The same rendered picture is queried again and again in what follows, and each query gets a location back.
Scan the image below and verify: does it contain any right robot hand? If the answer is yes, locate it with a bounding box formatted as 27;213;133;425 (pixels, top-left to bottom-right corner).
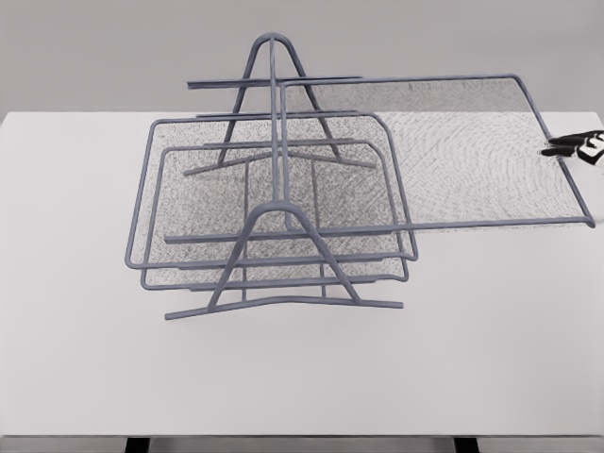
540;129;604;167

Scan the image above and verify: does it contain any large grey mesh tray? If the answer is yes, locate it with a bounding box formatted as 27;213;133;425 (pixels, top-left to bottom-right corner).
279;72;597;235

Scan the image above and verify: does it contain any medium grey mesh tray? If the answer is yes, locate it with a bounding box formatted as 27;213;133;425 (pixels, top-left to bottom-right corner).
123;110;420;272

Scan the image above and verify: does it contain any small grey mesh tray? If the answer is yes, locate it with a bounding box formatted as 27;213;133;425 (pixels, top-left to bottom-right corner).
140;137;410;292

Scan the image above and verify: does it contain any grey wire rack frame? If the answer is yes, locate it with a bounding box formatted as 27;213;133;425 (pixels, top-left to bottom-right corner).
164;31;405;322

